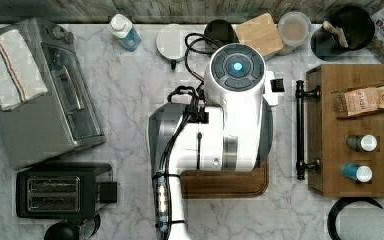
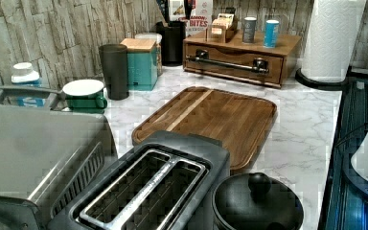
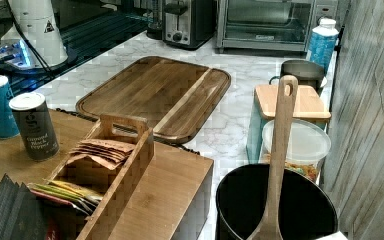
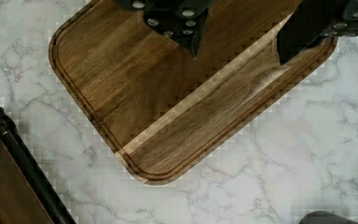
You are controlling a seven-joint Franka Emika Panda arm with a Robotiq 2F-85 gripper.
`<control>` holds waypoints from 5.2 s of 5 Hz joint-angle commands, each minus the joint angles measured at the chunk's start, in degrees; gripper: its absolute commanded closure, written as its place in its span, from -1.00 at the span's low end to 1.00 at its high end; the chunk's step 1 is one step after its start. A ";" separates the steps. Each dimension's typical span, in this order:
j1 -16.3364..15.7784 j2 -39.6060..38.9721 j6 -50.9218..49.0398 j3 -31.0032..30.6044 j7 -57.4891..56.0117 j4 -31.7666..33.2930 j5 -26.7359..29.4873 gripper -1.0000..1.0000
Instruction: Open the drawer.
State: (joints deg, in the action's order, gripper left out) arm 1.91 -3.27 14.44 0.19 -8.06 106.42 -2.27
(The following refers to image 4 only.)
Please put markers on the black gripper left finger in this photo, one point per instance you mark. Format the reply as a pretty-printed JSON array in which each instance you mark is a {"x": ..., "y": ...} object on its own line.
[{"x": 180, "y": 20}]

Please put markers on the black drawer handle bar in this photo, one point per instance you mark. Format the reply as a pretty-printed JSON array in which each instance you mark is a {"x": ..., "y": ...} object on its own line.
[{"x": 31, "y": 171}]

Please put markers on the dark grey cylindrical canister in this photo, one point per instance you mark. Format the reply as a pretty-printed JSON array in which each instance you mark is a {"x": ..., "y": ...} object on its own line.
[{"x": 322, "y": 217}]

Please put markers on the wooden cutting board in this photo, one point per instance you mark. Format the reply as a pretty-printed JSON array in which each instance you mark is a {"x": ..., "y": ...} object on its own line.
[{"x": 158, "y": 107}]

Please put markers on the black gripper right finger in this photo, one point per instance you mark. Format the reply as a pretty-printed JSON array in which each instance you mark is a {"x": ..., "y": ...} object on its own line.
[{"x": 312, "y": 22}]

